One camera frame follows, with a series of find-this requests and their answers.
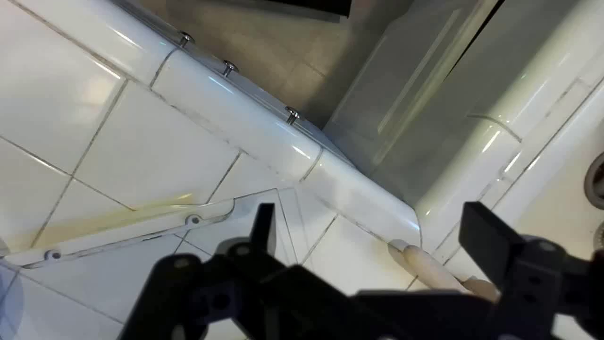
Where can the white ceramic sink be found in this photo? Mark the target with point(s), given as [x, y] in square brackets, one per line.
[502, 144]

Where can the metal drawer knob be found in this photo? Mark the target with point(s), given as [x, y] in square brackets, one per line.
[227, 67]
[293, 114]
[183, 38]

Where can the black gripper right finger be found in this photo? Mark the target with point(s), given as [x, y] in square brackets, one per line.
[489, 242]

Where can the wooden rolling pin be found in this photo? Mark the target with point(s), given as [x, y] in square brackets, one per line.
[434, 267]

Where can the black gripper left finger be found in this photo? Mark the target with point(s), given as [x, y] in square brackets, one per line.
[263, 223]

